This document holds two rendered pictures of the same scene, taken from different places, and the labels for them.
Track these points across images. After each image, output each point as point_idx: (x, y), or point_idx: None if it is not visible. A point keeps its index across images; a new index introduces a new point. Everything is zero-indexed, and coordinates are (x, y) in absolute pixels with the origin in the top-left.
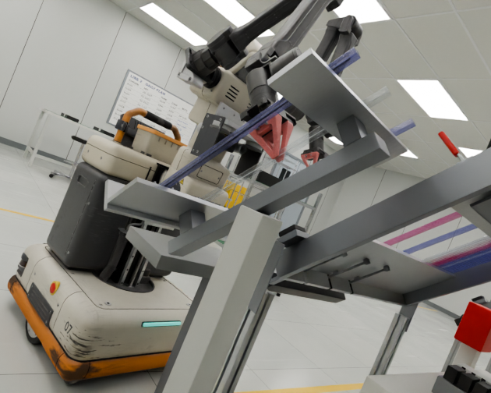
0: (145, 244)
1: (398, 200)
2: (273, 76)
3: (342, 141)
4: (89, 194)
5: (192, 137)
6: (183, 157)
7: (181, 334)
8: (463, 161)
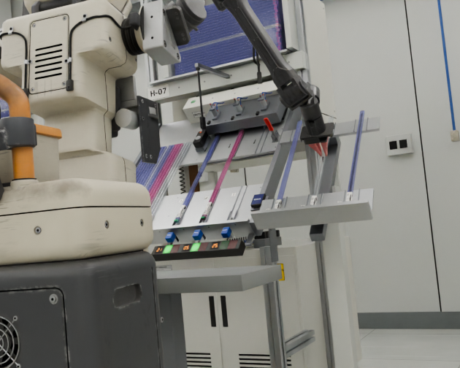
0: (266, 271)
1: (279, 160)
2: (379, 127)
3: (336, 142)
4: (154, 305)
5: (95, 133)
6: (128, 171)
7: None
8: None
